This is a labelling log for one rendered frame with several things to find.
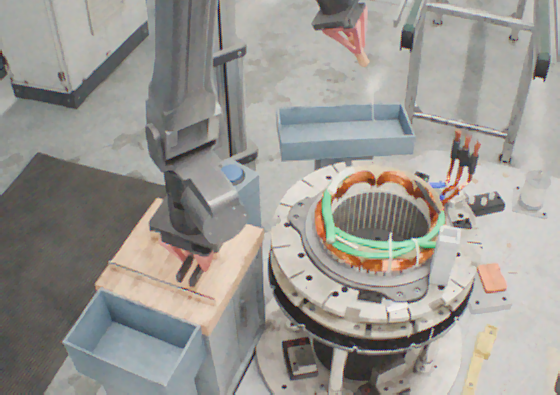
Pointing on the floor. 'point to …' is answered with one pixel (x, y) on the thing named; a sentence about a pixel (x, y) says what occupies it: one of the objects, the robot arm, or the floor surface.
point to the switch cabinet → (68, 32)
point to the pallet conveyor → (543, 21)
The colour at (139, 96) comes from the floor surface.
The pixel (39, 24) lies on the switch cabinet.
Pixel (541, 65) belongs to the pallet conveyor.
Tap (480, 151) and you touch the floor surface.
